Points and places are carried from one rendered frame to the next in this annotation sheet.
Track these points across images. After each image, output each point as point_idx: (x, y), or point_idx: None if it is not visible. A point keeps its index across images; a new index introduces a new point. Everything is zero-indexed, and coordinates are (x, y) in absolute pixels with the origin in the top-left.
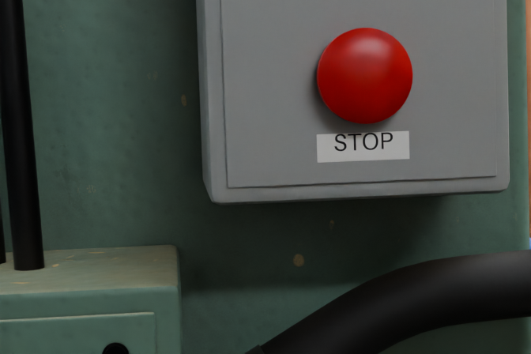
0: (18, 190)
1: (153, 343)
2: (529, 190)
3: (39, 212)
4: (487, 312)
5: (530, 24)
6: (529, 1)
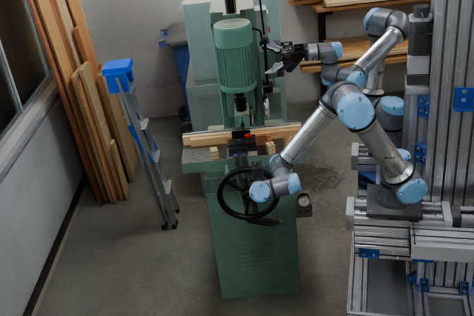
0: None
1: None
2: (51, 56)
3: None
4: None
5: (36, 11)
6: (34, 5)
